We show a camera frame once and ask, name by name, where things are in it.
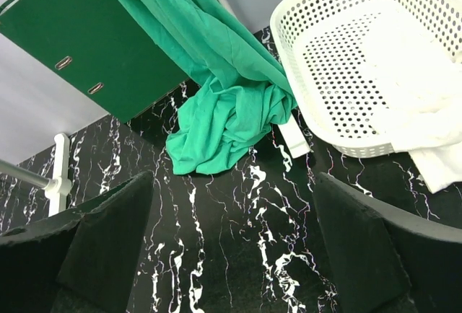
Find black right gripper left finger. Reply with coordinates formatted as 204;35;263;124
1;172;153;312

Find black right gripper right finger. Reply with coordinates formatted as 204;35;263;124
313;173;461;312

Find white tank top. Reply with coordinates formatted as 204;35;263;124
362;14;461;193

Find green tank top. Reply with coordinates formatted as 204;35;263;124
118;0;296;175

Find white clothes rack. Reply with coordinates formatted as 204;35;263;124
1;133;72;216

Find white perforated plastic basket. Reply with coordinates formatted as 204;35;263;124
270;0;461;158

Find green ring binder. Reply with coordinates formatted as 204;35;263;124
1;0;188;123

